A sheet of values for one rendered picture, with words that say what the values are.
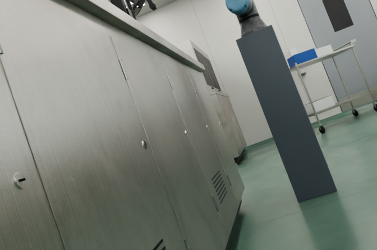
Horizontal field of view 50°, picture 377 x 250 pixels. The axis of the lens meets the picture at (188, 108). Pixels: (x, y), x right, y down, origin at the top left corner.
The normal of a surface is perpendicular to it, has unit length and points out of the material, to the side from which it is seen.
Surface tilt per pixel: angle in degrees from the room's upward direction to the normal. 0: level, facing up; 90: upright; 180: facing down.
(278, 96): 90
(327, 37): 90
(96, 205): 90
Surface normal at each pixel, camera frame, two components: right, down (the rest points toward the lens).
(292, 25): -0.20, 0.00
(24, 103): 0.92, -0.36
